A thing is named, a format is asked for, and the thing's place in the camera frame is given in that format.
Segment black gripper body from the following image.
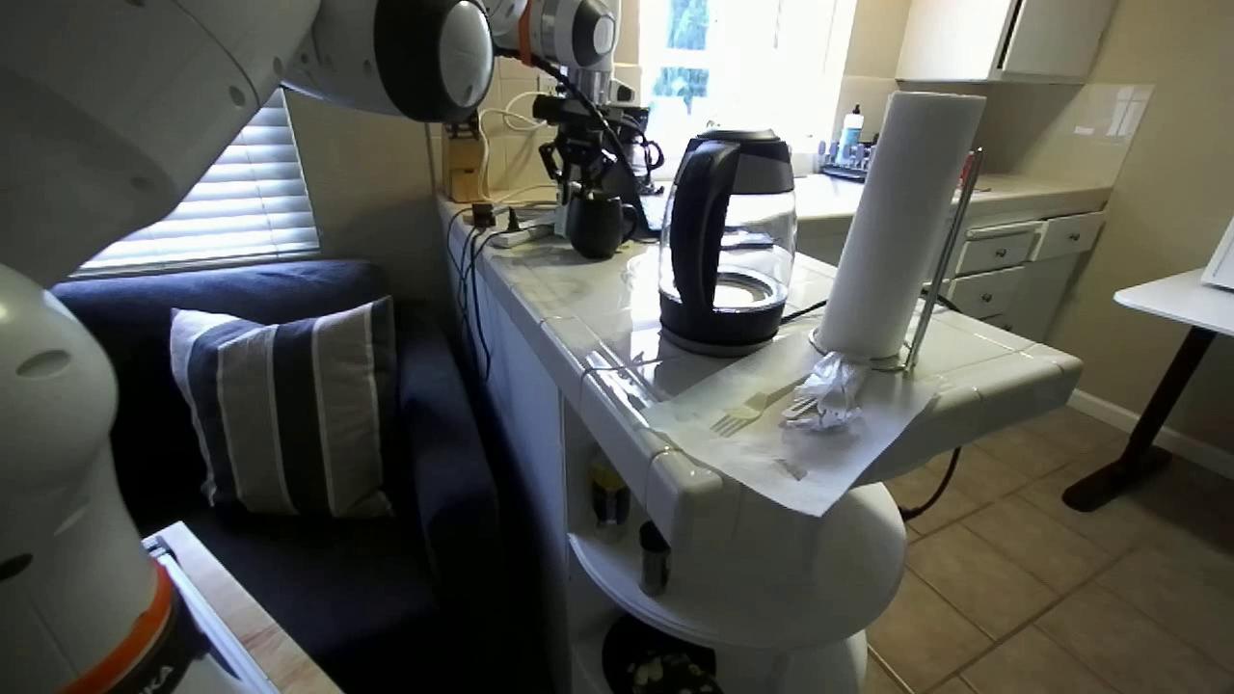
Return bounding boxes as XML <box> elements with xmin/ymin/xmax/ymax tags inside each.
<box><xmin>527</xmin><ymin>90</ymin><xmax>653</xmax><ymax>171</ymax></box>

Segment black mug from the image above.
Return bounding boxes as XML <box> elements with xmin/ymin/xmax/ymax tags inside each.
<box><xmin>561</xmin><ymin>184</ymin><xmax>646</xmax><ymax>264</ymax></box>

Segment blue soap bottle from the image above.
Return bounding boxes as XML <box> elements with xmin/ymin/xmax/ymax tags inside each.
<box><xmin>831</xmin><ymin>102</ymin><xmax>870</xmax><ymax>174</ymax></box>

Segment white paper towel roll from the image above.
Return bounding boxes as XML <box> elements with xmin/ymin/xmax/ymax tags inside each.
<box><xmin>814</xmin><ymin>85</ymin><xmax>993</xmax><ymax>373</ymax></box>

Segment crumpled white tissue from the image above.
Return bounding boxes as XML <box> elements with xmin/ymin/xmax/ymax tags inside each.
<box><xmin>774</xmin><ymin>349</ymin><xmax>881</xmax><ymax>437</ymax></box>

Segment metal paper towel holder rod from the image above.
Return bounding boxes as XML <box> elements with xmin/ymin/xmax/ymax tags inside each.
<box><xmin>901</xmin><ymin>144</ymin><xmax>993</xmax><ymax>377</ymax></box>

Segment white window blinds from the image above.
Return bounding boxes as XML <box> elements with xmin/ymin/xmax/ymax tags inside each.
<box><xmin>72</xmin><ymin>90</ymin><xmax>327</xmax><ymax>283</ymax></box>

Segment blue white striped pillow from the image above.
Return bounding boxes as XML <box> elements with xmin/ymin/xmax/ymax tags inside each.
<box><xmin>166</xmin><ymin>293</ymin><xmax>406</xmax><ymax>523</ymax></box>

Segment dark blue sofa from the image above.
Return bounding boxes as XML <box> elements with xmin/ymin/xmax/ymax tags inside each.
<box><xmin>47</xmin><ymin>255</ymin><xmax>543</xmax><ymax>694</ymax></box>

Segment white drawer cabinet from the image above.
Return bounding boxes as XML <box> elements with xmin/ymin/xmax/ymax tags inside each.
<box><xmin>940</xmin><ymin>191</ymin><xmax>1110</xmax><ymax>328</ymax></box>

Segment white side table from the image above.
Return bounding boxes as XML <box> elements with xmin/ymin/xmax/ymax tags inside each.
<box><xmin>1061</xmin><ymin>211</ymin><xmax>1234</xmax><ymax>516</ymax></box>

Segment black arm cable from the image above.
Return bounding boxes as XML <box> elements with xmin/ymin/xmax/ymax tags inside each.
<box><xmin>511</xmin><ymin>48</ymin><xmax>664</xmax><ymax>202</ymax></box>

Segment glass kettle with black handle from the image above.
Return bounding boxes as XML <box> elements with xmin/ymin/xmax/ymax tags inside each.
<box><xmin>656</xmin><ymin>126</ymin><xmax>804</xmax><ymax>360</ymax></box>

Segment white wall cabinet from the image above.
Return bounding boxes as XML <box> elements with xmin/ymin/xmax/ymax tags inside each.
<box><xmin>892</xmin><ymin>0</ymin><xmax>1126</xmax><ymax>90</ymax></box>

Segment black floor cable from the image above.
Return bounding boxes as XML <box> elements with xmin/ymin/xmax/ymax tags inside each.
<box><xmin>896</xmin><ymin>445</ymin><xmax>968</xmax><ymax>523</ymax></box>

